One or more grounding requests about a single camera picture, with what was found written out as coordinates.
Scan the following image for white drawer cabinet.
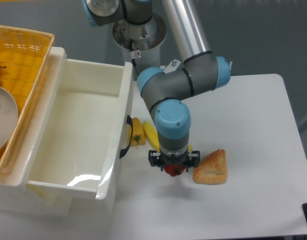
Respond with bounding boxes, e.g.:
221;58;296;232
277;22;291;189
0;46;75;217

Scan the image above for golden triangular pastry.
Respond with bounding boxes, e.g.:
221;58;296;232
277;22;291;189
192;149;228;185

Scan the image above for black cable on pedestal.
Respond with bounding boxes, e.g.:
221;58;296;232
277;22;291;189
129;38;144;81

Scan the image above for white open drawer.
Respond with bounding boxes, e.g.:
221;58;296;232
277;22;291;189
28;59;133;201

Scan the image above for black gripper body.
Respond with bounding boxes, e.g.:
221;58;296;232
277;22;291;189
160;151;188;168

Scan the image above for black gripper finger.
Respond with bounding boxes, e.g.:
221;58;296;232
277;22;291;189
148;150;164;172
185;150;201;172

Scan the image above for black drawer handle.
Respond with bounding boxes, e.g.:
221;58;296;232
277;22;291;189
119;114;134;159

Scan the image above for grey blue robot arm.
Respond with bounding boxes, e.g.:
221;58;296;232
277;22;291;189
82;0;231;177

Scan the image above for grey plate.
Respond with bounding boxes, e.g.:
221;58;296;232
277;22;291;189
0;87;18;149

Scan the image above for red bell pepper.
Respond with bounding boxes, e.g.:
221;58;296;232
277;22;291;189
163;164;186;177

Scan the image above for yellow woven basket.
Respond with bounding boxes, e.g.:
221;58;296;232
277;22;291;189
0;25;55;172

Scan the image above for yellow banana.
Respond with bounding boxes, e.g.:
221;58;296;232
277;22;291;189
142;120;194;153

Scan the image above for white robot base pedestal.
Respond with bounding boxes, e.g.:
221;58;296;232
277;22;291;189
112;13;167;80

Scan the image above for yellow bell pepper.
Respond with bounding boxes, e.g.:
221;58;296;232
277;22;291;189
128;117;146;146

